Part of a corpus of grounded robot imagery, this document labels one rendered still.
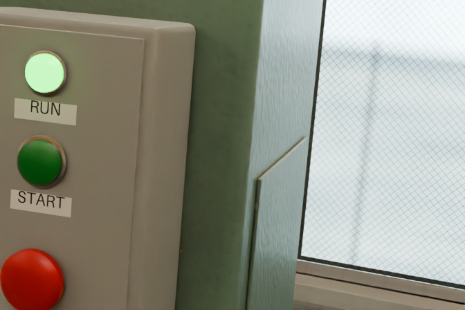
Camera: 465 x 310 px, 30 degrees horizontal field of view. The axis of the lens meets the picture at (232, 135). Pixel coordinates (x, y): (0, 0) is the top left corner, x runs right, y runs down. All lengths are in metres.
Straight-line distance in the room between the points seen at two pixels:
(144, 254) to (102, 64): 0.09
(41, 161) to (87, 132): 0.02
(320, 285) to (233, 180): 1.56
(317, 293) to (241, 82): 1.57
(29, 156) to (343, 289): 1.63
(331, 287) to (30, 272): 1.61
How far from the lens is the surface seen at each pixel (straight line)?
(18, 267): 0.41
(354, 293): 1.97
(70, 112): 0.39
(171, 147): 0.41
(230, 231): 0.44
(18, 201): 0.41
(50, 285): 0.40
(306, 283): 1.99
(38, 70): 0.39
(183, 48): 0.41
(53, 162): 0.39
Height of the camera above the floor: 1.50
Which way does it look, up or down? 9 degrees down
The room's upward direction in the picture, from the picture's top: 5 degrees clockwise
